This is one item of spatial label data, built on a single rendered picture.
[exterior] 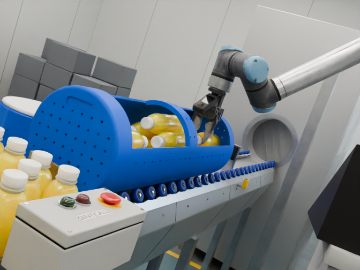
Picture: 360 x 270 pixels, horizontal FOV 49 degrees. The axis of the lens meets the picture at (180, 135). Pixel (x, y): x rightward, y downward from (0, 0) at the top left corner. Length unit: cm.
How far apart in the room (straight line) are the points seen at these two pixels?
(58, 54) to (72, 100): 389
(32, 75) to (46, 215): 455
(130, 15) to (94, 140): 594
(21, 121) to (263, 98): 87
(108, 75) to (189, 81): 173
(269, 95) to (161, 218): 58
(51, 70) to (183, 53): 231
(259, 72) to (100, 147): 68
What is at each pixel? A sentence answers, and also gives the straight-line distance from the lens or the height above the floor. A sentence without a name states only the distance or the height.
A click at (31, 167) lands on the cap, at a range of 74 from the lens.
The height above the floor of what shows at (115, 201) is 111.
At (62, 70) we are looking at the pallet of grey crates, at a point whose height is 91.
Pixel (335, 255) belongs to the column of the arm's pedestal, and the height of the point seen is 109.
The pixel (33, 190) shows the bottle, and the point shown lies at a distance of 75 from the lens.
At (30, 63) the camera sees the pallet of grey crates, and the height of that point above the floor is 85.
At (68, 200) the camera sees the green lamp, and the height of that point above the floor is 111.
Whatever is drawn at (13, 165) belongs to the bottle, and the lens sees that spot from 86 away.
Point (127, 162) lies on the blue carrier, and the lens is 98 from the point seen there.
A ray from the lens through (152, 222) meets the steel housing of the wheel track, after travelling 130.
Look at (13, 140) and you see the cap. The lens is 87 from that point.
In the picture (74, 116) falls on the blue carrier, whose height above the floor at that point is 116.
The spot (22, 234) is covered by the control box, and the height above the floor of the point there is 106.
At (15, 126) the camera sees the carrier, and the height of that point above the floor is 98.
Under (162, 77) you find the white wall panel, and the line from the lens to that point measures 646.
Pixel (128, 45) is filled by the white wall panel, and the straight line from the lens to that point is 677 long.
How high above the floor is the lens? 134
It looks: 8 degrees down
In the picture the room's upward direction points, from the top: 20 degrees clockwise
